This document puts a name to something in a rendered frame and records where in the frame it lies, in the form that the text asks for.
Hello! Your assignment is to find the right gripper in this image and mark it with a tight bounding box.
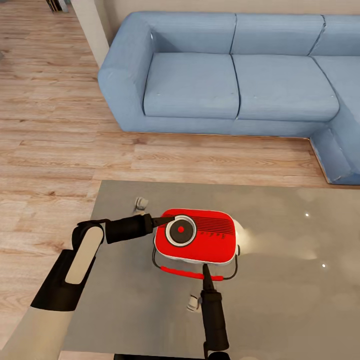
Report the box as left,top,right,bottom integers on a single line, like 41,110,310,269
200,263,226,330

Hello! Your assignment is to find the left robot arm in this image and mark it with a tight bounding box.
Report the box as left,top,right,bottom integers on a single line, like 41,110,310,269
0,197,175,360

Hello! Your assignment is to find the radio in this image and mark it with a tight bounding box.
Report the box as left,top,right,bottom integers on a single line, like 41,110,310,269
152,208,240,281

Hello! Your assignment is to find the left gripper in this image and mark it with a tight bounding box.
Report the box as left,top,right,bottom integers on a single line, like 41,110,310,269
120,213,175,241

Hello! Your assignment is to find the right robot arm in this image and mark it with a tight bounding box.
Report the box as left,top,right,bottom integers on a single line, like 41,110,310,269
186,263,258,360

